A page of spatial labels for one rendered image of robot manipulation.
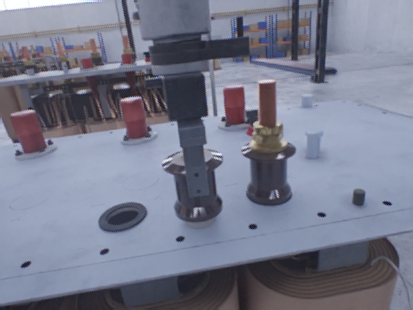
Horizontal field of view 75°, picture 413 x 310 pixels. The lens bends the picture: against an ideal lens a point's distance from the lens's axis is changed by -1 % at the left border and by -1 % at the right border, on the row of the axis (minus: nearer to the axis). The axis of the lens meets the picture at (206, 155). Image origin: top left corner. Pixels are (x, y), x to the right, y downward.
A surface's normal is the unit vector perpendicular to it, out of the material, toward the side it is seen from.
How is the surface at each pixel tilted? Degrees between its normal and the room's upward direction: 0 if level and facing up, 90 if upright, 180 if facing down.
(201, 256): 11
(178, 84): 90
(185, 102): 90
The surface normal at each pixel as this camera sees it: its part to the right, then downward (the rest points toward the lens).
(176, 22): 0.13, 0.37
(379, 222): -0.07, -0.83
